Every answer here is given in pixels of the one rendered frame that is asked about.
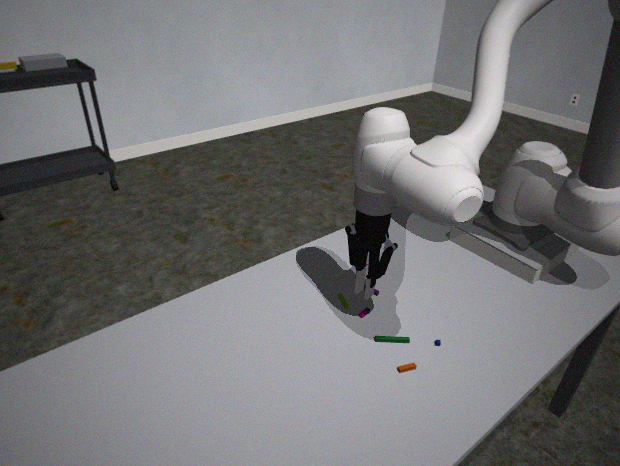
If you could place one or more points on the purple rod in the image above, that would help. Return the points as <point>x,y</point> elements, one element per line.
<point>376,292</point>

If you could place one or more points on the orange rod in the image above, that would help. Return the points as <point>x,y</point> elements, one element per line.
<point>406,367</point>

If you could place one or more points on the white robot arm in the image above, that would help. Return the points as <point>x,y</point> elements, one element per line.
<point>434,180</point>

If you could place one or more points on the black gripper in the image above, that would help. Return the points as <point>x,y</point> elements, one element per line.
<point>369,242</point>

